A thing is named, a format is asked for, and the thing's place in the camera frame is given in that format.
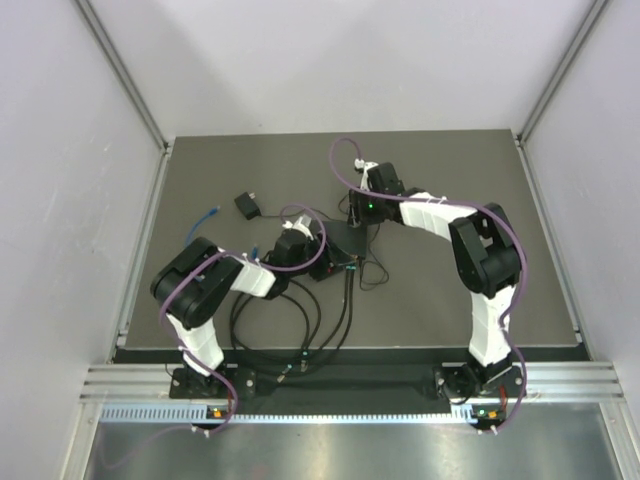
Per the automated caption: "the black network switch box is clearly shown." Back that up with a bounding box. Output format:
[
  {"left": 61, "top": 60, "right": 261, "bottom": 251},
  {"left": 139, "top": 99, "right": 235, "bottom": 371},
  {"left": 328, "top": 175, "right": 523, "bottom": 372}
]
[{"left": 323, "top": 220, "right": 368, "bottom": 259}]

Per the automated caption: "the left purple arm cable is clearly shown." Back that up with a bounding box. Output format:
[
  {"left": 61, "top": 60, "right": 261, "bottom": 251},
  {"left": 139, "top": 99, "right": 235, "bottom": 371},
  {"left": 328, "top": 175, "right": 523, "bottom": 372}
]
[{"left": 99, "top": 202, "right": 329, "bottom": 471}]

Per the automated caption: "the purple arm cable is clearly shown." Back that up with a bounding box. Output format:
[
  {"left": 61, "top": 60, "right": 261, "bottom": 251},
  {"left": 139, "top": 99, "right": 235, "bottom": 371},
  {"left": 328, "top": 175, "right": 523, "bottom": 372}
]
[
  {"left": 329, "top": 137, "right": 529, "bottom": 435},
  {"left": 99, "top": 202, "right": 329, "bottom": 471}
]

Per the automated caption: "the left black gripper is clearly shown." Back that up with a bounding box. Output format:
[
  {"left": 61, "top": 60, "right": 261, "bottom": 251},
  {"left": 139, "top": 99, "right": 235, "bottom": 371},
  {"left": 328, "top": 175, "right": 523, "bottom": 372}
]
[{"left": 287, "top": 229, "right": 354, "bottom": 281}]

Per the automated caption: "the black power adapter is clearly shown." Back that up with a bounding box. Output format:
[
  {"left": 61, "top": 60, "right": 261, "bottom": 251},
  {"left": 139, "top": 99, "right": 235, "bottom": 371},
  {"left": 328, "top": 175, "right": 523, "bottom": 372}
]
[{"left": 234, "top": 192, "right": 262, "bottom": 220}]

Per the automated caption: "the front aluminium frame rail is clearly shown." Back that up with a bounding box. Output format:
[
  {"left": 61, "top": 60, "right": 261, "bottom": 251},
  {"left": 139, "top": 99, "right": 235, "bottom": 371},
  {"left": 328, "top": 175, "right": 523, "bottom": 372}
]
[{"left": 80, "top": 362, "right": 624, "bottom": 403}]

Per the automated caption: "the blue ethernet cable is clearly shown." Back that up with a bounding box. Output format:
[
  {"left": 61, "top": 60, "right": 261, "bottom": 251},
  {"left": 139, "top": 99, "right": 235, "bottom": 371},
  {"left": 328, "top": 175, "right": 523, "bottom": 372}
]
[{"left": 185, "top": 204, "right": 261, "bottom": 264}]

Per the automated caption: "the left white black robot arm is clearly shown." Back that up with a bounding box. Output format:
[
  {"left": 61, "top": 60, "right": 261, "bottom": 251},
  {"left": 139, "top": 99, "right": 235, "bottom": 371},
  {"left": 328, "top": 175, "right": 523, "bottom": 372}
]
[{"left": 151, "top": 229, "right": 356, "bottom": 397}]

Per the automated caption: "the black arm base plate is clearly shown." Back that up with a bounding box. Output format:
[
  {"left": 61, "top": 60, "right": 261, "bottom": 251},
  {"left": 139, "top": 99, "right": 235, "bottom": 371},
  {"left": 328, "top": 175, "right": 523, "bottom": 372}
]
[{"left": 168, "top": 363, "right": 529, "bottom": 401}]

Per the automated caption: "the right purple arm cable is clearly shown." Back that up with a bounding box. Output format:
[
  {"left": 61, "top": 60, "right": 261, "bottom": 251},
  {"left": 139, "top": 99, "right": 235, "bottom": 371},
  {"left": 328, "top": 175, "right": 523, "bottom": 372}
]
[{"left": 329, "top": 137, "right": 529, "bottom": 435}]

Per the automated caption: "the right aluminium frame post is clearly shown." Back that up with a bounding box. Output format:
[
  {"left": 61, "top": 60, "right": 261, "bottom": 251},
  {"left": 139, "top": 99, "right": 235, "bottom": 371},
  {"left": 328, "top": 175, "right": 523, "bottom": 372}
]
[{"left": 514, "top": 0, "right": 611, "bottom": 149}]

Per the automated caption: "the left aluminium frame post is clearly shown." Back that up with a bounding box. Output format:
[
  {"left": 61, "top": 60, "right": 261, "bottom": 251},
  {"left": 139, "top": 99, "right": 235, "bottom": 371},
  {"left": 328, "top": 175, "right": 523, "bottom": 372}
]
[{"left": 72, "top": 0, "right": 169, "bottom": 153}]

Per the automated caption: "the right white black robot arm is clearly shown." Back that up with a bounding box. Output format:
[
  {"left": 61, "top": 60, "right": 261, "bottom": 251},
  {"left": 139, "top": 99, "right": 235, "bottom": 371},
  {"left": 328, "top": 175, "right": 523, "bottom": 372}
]
[{"left": 349, "top": 190, "right": 522, "bottom": 396}]

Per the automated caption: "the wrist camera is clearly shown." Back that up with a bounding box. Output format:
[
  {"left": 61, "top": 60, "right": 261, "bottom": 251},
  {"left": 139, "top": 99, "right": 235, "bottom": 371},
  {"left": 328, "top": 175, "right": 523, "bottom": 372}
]
[
  {"left": 367, "top": 162, "right": 405, "bottom": 196},
  {"left": 269, "top": 214, "right": 314, "bottom": 267}
]

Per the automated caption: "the grey slotted cable duct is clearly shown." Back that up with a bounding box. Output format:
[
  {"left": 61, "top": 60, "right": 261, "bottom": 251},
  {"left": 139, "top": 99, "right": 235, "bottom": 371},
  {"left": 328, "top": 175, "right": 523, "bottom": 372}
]
[{"left": 99, "top": 404, "right": 498, "bottom": 425}]

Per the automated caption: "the thin black power cord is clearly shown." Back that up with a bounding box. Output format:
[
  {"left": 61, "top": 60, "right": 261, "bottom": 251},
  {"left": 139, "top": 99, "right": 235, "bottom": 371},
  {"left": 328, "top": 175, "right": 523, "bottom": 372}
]
[{"left": 257, "top": 192, "right": 391, "bottom": 290}]

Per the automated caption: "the aluminium frame post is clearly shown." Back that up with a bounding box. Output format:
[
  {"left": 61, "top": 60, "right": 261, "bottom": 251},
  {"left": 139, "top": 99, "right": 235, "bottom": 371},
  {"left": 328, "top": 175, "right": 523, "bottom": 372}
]
[
  {"left": 72, "top": 0, "right": 169, "bottom": 153},
  {"left": 514, "top": 0, "right": 611, "bottom": 149}
]

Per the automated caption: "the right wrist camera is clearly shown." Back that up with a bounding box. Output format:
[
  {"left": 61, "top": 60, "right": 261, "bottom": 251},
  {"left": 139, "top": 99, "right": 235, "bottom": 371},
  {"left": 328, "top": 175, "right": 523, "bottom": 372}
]
[{"left": 367, "top": 162, "right": 405, "bottom": 196}]

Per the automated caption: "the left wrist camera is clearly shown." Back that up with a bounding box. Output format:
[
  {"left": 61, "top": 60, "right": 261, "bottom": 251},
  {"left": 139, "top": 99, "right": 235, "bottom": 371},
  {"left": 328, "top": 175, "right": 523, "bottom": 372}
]
[{"left": 269, "top": 214, "right": 314, "bottom": 267}]

